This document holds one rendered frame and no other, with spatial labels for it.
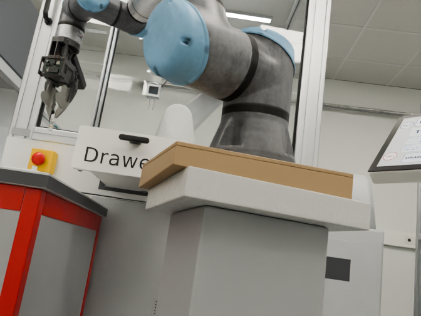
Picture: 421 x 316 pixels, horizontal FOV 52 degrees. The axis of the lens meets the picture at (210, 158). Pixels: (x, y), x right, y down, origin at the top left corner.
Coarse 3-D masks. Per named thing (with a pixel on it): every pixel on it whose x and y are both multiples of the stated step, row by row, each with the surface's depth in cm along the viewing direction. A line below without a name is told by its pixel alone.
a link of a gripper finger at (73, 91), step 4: (76, 80) 121; (68, 84) 120; (72, 84) 120; (76, 84) 121; (72, 88) 120; (76, 88) 121; (72, 92) 120; (76, 92) 121; (68, 96) 119; (72, 96) 120; (68, 100) 119
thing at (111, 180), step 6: (96, 174) 121; (102, 174) 119; (108, 174) 118; (102, 180) 129; (108, 180) 128; (114, 180) 126; (120, 180) 124; (126, 180) 123; (132, 180) 121; (138, 180) 120; (108, 186) 141; (114, 186) 139; (120, 186) 137; (126, 186) 135; (132, 186) 133; (138, 186) 132
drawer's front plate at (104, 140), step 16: (80, 128) 108; (96, 128) 108; (80, 144) 107; (96, 144) 107; (112, 144) 107; (128, 144) 108; (144, 144) 108; (160, 144) 108; (80, 160) 106; (96, 160) 106; (112, 160) 107; (128, 176) 107
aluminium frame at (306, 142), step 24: (312, 0) 157; (312, 24) 156; (48, 48) 149; (312, 48) 153; (24, 72) 146; (312, 72) 151; (24, 96) 145; (312, 96) 149; (24, 120) 142; (312, 120) 147; (72, 144) 141; (312, 144) 146
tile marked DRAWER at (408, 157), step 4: (416, 152) 122; (420, 152) 121; (404, 156) 124; (408, 156) 123; (412, 156) 122; (416, 156) 121; (420, 156) 120; (404, 160) 122; (408, 160) 121; (412, 160) 120; (416, 160) 119; (420, 160) 118
